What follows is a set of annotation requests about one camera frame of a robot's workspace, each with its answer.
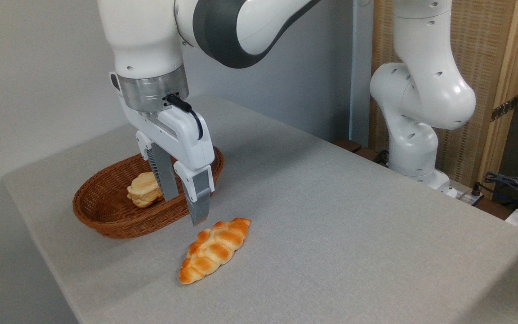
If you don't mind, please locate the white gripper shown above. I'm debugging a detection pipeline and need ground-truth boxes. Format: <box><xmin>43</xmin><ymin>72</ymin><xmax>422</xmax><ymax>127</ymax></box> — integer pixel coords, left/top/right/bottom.
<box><xmin>120</xmin><ymin>97</ymin><xmax>216</xmax><ymax>226</ymax></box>

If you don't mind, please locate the pale round bread roll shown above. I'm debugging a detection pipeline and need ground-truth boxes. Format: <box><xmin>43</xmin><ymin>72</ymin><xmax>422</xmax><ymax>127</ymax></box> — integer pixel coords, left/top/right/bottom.
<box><xmin>127</xmin><ymin>171</ymin><xmax>164</xmax><ymax>208</ymax></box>

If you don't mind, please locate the golden braided bread loaf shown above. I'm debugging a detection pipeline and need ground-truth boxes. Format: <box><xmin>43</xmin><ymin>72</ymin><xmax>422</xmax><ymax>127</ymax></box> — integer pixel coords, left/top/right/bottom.
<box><xmin>179</xmin><ymin>218</ymin><xmax>251</xmax><ymax>285</ymax></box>

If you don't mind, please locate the brown wicker basket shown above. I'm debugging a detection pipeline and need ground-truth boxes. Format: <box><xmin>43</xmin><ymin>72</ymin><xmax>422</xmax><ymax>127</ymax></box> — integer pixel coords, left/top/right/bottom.
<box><xmin>72</xmin><ymin>146</ymin><xmax>224</xmax><ymax>239</ymax></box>

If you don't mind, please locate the dark wooden base board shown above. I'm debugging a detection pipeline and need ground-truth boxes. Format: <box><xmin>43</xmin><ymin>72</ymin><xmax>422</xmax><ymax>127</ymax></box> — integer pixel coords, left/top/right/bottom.
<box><xmin>334</xmin><ymin>138</ymin><xmax>391</xmax><ymax>166</ymax></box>

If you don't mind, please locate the metal screen hinge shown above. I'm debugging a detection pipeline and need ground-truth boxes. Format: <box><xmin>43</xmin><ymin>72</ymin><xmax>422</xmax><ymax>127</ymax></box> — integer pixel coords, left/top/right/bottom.
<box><xmin>491</xmin><ymin>96</ymin><xmax>518</xmax><ymax>122</ymax></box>

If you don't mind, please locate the wooden woven screen panel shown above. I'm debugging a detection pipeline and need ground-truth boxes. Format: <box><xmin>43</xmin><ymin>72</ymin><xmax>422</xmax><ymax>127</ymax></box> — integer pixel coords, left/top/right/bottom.
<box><xmin>369</xmin><ymin>0</ymin><xmax>518</xmax><ymax>198</ymax></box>

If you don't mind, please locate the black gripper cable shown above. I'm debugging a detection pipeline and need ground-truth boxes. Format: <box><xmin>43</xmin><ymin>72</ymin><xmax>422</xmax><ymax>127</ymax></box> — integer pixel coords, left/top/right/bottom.
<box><xmin>166</xmin><ymin>94</ymin><xmax>204</xmax><ymax>140</ymax></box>

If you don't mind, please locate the light blue vertical post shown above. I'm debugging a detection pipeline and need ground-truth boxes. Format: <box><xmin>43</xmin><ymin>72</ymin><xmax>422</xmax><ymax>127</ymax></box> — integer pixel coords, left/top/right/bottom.
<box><xmin>351</xmin><ymin>0</ymin><xmax>374</xmax><ymax>147</ymax></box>

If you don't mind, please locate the black cable bundle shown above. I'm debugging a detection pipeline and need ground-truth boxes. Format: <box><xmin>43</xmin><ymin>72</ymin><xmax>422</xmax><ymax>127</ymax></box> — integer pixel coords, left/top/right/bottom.
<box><xmin>475</xmin><ymin>171</ymin><xmax>518</xmax><ymax>208</ymax></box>

